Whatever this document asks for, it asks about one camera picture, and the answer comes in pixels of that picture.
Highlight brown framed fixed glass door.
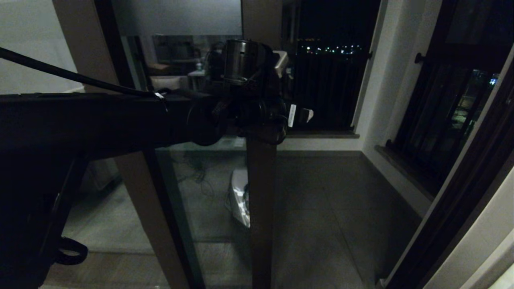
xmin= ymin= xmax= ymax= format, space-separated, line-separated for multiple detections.
xmin=0 ymin=0 xmax=191 ymax=289

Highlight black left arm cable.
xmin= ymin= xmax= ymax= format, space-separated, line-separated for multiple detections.
xmin=0 ymin=46 xmax=213 ymax=101

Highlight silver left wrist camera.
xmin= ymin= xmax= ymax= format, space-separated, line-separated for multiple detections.
xmin=273 ymin=50 xmax=290 ymax=79

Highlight dark brown door jamb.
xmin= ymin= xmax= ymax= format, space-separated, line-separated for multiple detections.
xmin=383 ymin=38 xmax=514 ymax=289

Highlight grey floor rug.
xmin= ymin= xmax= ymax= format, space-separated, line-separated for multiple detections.
xmin=60 ymin=185 xmax=155 ymax=255

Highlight brown framed sliding glass door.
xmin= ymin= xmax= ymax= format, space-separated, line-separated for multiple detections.
xmin=112 ymin=0 xmax=284 ymax=289

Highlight dark framed window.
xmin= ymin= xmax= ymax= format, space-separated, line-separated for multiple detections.
xmin=392 ymin=0 xmax=514 ymax=199

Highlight black window guard railing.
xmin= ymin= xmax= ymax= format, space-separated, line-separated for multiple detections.
xmin=385 ymin=54 xmax=498 ymax=189

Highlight black metal balcony railing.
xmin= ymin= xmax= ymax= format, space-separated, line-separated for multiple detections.
xmin=289 ymin=52 xmax=371 ymax=131

